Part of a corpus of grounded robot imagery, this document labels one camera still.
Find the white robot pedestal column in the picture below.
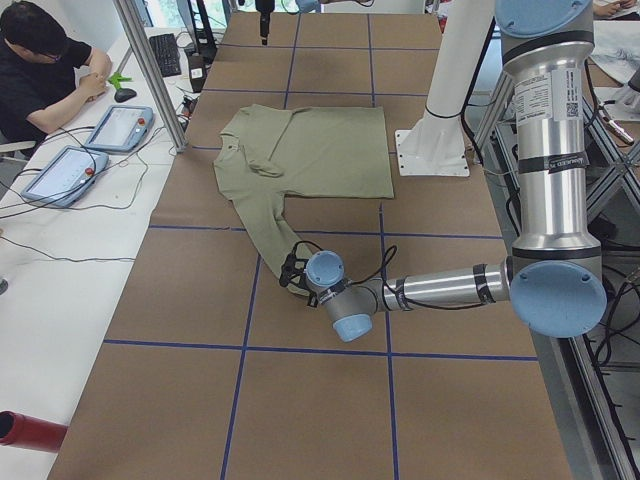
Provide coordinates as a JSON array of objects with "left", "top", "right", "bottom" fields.
[{"left": 395, "top": 0, "right": 495, "bottom": 177}]

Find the red cylinder tube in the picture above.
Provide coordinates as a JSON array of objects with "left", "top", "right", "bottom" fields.
[{"left": 1, "top": 411, "right": 68, "bottom": 453}]

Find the aluminium frame post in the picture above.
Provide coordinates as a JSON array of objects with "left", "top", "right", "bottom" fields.
[{"left": 113, "top": 0, "right": 187, "bottom": 153}]

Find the black keyboard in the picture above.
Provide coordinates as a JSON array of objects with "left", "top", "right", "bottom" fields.
[{"left": 148, "top": 33, "right": 181, "bottom": 77}]

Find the black monitor stand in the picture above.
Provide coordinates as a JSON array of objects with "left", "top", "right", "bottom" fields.
[{"left": 182, "top": 0, "right": 217, "bottom": 65}]

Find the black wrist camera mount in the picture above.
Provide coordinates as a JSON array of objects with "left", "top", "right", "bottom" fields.
[{"left": 279, "top": 252, "right": 308, "bottom": 290}]

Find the near blue teach pendant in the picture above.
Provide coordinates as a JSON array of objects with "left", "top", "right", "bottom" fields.
[{"left": 20, "top": 146, "right": 109, "bottom": 208}]

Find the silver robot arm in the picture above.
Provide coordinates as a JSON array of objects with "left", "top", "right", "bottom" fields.
[
  {"left": 254, "top": 0, "right": 330, "bottom": 46},
  {"left": 302, "top": 1, "right": 607, "bottom": 341}
]

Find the person in black shirt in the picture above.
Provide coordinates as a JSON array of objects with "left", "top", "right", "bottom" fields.
[{"left": 1, "top": 1, "right": 112, "bottom": 142}]

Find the far blue teach pendant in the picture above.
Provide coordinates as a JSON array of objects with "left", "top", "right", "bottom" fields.
[{"left": 84, "top": 104, "right": 154, "bottom": 153}]

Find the brown paper table cover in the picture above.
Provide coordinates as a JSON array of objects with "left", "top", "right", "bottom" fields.
[{"left": 50, "top": 14, "right": 571, "bottom": 479}]

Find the blue teach pendant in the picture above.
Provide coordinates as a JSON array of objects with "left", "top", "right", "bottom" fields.
[
  {"left": 84, "top": 104, "right": 154, "bottom": 153},
  {"left": 20, "top": 146, "right": 109, "bottom": 208}
]

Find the green long sleeve shirt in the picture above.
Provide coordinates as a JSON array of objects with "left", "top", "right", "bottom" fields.
[{"left": 212, "top": 104, "right": 394, "bottom": 275}]

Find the green plastic object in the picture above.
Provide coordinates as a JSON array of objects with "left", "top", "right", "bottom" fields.
[{"left": 108, "top": 72, "right": 132, "bottom": 90}]

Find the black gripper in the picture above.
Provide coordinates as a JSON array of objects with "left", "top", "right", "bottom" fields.
[{"left": 255, "top": 0, "right": 273, "bottom": 46}]

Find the black camera cable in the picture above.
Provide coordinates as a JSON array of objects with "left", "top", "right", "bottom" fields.
[{"left": 291, "top": 239, "right": 416, "bottom": 311}]

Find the black computer mouse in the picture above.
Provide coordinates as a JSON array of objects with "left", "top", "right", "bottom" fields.
[{"left": 114, "top": 88, "right": 137, "bottom": 103}]

